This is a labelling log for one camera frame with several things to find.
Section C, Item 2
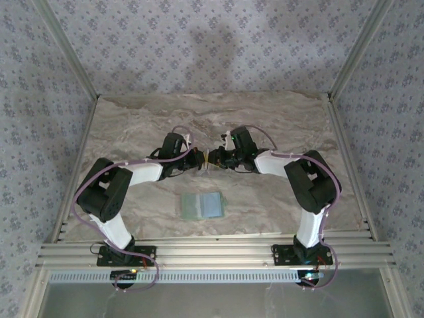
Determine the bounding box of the aluminium side rail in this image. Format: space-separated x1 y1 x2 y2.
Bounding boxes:
49 95 100 246
326 95 378 242

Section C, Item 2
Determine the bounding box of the grey metal panel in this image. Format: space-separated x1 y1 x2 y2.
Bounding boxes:
42 281 388 318

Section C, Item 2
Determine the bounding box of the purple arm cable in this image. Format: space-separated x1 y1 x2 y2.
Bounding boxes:
248 125 344 292
72 125 195 294

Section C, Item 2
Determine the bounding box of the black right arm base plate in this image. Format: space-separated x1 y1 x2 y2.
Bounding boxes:
271 243 334 268

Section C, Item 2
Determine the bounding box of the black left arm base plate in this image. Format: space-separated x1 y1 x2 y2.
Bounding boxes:
96 244 157 268

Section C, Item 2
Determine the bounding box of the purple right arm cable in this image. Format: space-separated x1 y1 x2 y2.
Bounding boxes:
248 125 344 292

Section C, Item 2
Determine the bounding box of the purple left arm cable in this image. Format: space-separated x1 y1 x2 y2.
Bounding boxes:
72 125 195 294

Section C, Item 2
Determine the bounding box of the aluminium frame post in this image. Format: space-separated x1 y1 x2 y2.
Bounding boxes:
34 0 100 99
327 0 395 100

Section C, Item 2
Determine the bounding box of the black controller board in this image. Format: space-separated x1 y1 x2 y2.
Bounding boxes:
111 270 138 289
296 270 324 288

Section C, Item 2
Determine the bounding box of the grey slotted cable duct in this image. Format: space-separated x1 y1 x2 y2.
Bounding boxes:
48 270 299 284

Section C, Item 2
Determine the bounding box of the aluminium frame beam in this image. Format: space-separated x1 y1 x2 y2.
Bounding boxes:
34 231 397 269

